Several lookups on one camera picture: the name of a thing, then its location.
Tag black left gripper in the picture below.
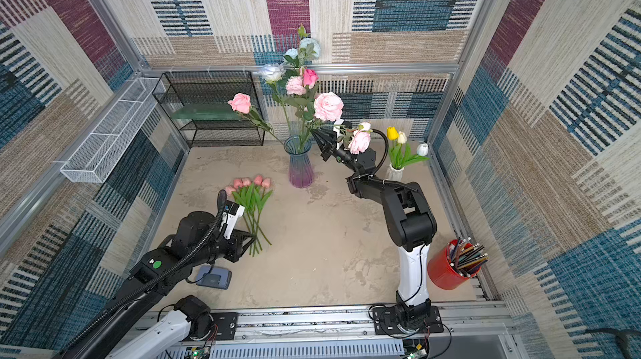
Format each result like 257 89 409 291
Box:
189 227 259 270

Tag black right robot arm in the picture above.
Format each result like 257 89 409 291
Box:
312 128 445 339

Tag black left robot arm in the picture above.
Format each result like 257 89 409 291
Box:
55 191 255 358

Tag purple glass vase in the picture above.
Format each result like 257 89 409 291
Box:
284 135 315 189

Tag white ribbed vase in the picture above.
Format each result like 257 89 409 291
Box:
386 164 404 182

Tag grey blue small case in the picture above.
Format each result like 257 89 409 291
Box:
195 265 233 290

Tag pink rose bouquet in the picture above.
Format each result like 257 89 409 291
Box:
257 25 322 146

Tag yellow tulip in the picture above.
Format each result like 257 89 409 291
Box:
387 126 399 141

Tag cream white tulip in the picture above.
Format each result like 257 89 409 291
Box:
397 131 407 145

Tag white tulip bud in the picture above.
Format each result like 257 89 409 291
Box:
416 143 429 157

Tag green mat on shelf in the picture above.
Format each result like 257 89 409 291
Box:
170 104 240 121

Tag red cup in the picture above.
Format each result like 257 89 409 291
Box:
427 240 474 291

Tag pencils in red cup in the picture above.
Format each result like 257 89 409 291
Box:
446 238 489 278

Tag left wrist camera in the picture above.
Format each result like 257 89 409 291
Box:
218 201 245 240

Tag black wire shelf rack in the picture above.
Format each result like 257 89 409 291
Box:
153 70 265 148

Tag white wire mesh basket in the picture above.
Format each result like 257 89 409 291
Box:
60 77 158 184

